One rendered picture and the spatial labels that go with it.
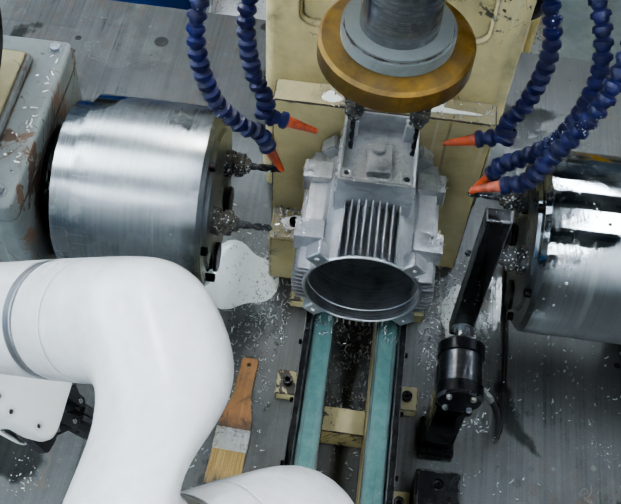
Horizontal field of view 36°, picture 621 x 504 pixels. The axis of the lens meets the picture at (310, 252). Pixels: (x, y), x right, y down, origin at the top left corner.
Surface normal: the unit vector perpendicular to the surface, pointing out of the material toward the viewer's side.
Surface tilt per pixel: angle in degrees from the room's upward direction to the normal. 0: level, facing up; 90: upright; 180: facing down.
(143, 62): 0
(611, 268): 47
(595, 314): 77
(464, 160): 90
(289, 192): 90
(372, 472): 0
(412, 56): 0
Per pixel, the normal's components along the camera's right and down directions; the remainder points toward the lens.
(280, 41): -0.13, 0.82
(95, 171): -0.03, -0.11
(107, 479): -0.47, -0.69
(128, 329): -0.32, -0.25
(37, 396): 0.79, -0.26
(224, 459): 0.02, -0.55
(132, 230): -0.09, 0.46
